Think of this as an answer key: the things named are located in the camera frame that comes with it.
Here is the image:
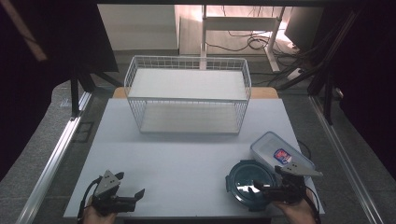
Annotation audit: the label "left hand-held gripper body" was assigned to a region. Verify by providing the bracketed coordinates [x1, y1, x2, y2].
[92, 170, 137, 217]

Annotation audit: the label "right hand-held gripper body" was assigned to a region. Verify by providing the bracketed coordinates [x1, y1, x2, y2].
[264, 162, 324, 204]

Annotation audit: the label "dark teal round lid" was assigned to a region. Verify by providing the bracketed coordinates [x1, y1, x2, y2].
[224, 159, 278, 213]

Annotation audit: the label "clear rectangular container blue lid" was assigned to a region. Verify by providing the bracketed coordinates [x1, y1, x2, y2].
[249, 131, 316, 180]

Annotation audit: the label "white wire rack shelf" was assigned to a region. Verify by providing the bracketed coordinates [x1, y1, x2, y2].
[123, 55, 252, 135]

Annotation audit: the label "person's right hand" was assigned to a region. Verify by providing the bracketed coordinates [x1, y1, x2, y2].
[273, 189, 317, 224]

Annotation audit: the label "person's left hand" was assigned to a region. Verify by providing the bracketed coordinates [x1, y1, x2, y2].
[82, 195, 119, 224]

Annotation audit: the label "black metal stand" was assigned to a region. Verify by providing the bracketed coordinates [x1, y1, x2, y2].
[69, 69, 124, 119]
[322, 69, 334, 126]

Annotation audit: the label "white power strip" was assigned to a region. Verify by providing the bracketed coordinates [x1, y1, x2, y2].
[287, 67, 303, 81]

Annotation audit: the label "white cabinet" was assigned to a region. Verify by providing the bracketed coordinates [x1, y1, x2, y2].
[97, 4, 180, 52]

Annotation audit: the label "black monitor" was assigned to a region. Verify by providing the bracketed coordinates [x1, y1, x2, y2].
[284, 7, 325, 52]

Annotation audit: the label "beige diagonal bar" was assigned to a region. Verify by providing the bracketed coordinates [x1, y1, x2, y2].
[0, 0, 49, 63]

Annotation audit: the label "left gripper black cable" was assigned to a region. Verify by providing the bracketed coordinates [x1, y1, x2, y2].
[77, 176, 103, 224]

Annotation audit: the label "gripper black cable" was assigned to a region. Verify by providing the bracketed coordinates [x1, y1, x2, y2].
[77, 176, 103, 224]
[305, 186, 322, 224]

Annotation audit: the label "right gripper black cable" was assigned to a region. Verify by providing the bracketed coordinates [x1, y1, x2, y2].
[305, 186, 322, 224]

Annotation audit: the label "thin black table cable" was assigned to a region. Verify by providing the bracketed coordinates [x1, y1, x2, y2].
[297, 139, 312, 161]

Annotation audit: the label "aluminium rail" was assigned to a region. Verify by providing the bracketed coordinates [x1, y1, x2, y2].
[308, 95, 381, 224]
[15, 91, 93, 224]

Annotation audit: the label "black floor cables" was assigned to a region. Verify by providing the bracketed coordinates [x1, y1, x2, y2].
[205, 6, 300, 59]

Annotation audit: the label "white desk frame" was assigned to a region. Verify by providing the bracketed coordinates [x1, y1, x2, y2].
[199, 5, 287, 73]

